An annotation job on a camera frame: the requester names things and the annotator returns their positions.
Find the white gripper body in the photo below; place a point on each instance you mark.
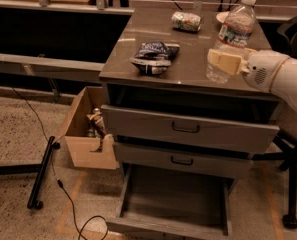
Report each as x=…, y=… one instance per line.
x=263, y=71

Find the clear plastic water bottle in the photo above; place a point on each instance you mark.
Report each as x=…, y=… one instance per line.
x=235, y=33

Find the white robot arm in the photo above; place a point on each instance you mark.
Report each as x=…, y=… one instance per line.
x=284, y=83

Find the grey drawer cabinet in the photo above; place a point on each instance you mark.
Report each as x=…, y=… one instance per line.
x=183, y=89

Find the grey top drawer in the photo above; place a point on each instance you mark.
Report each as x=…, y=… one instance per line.
x=188, y=130

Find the grey middle drawer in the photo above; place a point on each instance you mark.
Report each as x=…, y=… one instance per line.
x=219, y=166

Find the grey open bottom drawer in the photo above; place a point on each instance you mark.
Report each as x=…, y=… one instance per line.
x=161, y=204

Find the white paper bowl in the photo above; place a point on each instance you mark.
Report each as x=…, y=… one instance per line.
x=220, y=17

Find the blue chip bag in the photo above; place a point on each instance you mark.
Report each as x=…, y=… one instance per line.
x=155, y=57

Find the black chair base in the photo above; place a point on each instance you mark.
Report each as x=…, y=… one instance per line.
x=288, y=155

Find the items inside cardboard box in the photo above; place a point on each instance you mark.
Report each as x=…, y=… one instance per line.
x=96, y=121

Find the cardboard box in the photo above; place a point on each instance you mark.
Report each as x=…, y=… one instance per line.
x=86, y=151

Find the black stand leg with wheels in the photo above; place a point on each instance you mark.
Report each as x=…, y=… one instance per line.
x=34, y=202

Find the grey metal rail frame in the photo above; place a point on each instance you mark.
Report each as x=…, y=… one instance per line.
x=57, y=76

